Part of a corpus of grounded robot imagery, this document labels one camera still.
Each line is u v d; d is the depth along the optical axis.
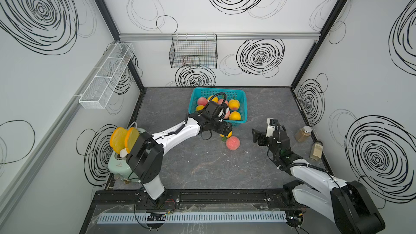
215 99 0.68
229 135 0.91
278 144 0.64
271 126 0.75
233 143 0.86
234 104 1.02
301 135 0.88
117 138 0.69
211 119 0.66
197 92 1.08
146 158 0.45
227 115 0.98
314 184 0.51
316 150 0.87
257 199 0.75
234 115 0.96
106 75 0.79
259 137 0.77
